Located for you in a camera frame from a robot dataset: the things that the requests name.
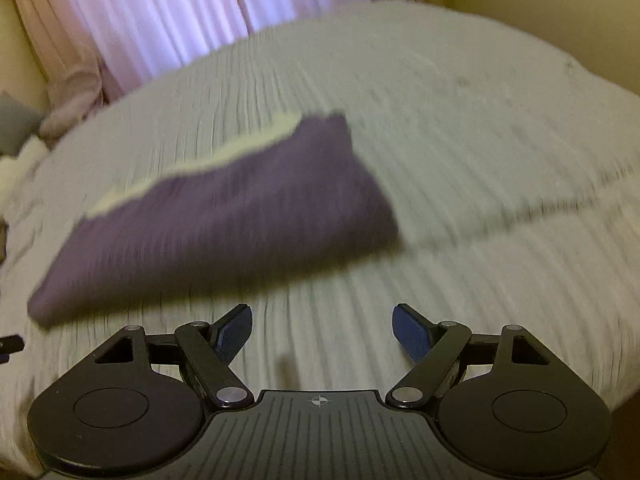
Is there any folded pink blanket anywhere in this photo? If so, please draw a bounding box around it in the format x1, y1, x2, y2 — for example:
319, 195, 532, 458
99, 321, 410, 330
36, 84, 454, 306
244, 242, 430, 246
39, 67, 106, 138

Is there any grey pillow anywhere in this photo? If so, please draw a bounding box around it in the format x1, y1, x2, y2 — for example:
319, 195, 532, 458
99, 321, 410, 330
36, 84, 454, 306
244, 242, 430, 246
0, 91, 43, 156

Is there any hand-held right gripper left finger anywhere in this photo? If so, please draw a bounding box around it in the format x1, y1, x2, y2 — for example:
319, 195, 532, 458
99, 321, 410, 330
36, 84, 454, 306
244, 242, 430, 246
95, 303, 253, 409

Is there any white sheer curtain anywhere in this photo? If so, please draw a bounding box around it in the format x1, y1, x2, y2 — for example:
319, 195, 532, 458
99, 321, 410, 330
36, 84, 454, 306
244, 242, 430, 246
65, 0, 373, 101

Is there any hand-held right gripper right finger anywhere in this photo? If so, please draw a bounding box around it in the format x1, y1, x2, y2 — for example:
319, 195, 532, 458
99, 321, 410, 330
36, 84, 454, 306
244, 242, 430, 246
389, 303, 551, 409

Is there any bed with striped cover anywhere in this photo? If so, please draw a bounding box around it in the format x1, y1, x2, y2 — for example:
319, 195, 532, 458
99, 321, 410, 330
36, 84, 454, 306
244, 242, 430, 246
0, 0, 640, 476

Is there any purple and cream knit cardigan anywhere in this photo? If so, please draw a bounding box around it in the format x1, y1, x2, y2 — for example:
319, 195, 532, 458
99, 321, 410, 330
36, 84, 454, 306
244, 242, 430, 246
27, 112, 406, 328

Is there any cream quilted bolster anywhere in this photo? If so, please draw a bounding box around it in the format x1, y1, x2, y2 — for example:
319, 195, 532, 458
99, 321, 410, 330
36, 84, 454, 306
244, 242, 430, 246
0, 135, 53, 206

